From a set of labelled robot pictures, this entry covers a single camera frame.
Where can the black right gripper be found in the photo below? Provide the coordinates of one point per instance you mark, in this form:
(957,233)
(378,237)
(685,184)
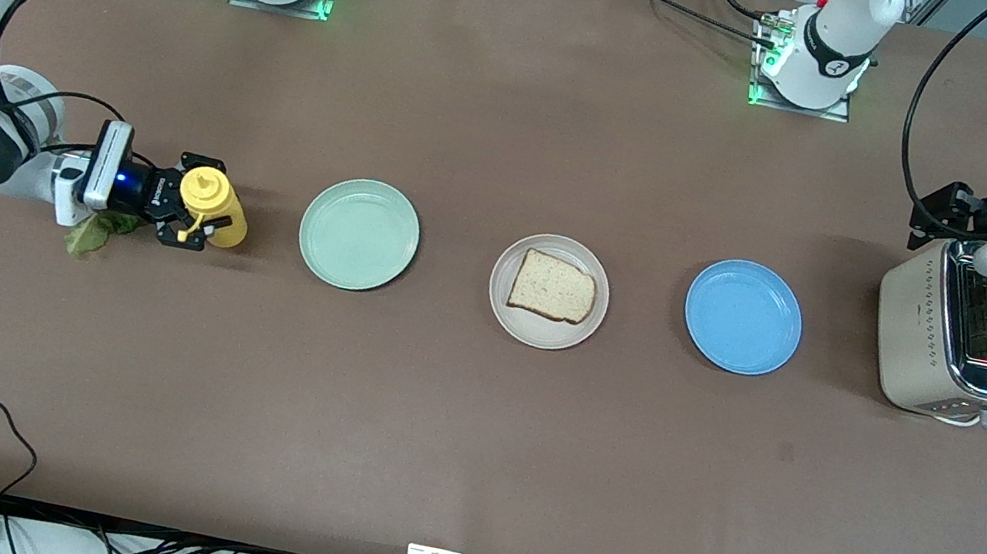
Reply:
(160,198)

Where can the yellow squeeze bottle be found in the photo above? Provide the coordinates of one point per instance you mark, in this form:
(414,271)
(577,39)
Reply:
(224,219)

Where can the green lettuce leaf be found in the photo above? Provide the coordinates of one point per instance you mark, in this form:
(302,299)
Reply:
(86,238)

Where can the bread slice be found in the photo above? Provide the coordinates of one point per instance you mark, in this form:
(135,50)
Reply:
(552,287)

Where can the light green plate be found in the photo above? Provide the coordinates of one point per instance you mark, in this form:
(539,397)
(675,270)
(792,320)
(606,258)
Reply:
(359,235)

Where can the blue plate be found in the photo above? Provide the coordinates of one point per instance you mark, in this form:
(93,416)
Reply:
(743,317)

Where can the beige plate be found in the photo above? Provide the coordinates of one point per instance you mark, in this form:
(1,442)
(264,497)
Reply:
(544,335)

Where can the beige chrome toaster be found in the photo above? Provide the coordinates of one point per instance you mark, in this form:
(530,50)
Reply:
(910,330)

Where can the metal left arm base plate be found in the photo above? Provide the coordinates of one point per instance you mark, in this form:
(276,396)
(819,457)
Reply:
(802,110)

